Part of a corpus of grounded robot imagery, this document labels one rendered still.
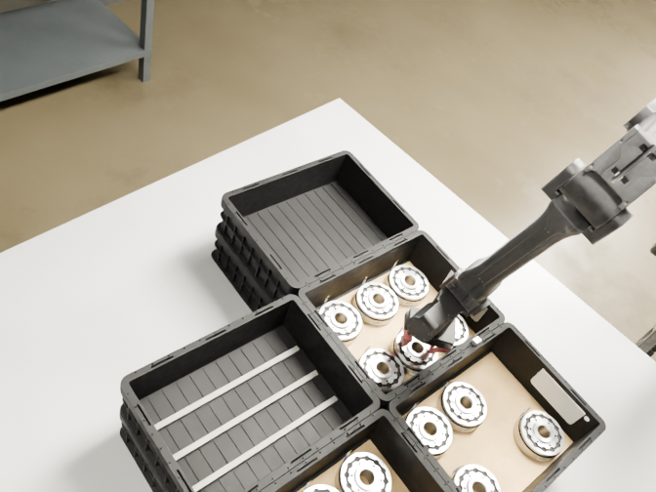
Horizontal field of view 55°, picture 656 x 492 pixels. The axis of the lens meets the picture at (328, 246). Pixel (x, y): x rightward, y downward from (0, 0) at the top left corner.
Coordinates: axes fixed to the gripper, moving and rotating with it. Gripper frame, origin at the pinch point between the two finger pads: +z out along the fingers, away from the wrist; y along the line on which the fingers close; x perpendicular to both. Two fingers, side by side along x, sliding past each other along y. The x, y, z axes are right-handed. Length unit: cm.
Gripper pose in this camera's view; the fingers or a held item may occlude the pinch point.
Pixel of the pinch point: (417, 346)
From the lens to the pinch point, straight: 143.7
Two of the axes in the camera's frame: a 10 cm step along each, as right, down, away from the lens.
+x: 1.4, -7.5, 6.5
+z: -2.5, 6.0, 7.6
